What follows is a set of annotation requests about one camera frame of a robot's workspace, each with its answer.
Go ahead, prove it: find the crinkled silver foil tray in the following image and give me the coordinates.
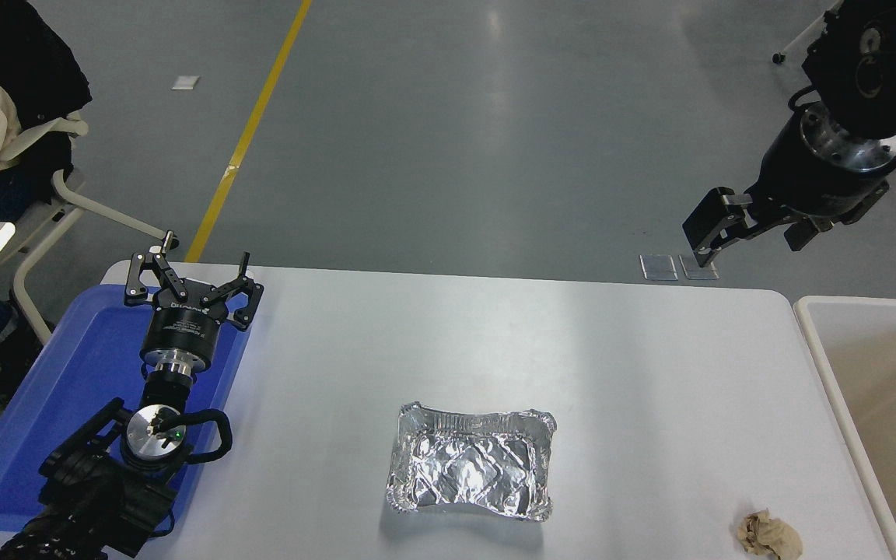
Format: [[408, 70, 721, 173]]
[[386, 401, 558, 522]]

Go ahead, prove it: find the white-framed chair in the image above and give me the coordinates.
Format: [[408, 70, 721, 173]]
[[0, 109, 180, 347]]

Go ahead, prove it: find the blue plastic tray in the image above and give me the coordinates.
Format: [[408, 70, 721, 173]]
[[0, 284, 253, 534]]

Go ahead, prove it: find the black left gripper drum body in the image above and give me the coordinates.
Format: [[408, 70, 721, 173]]
[[141, 280, 231, 365]]

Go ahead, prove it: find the white wheeled chair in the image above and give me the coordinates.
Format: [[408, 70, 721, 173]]
[[773, 0, 896, 122]]

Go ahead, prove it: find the clear rectangular floor plate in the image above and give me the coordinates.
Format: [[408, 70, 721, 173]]
[[640, 254, 679, 282], [679, 254, 719, 281]]

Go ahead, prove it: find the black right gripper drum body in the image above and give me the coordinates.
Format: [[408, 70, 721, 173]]
[[751, 117, 890, 221]]

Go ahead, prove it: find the large pale bin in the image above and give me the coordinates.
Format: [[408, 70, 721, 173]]
[[793, 296, 896, 560]]

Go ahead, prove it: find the crumpled tan paper ball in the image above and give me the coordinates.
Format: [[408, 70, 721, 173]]
[[736, 509, 804, 560]]

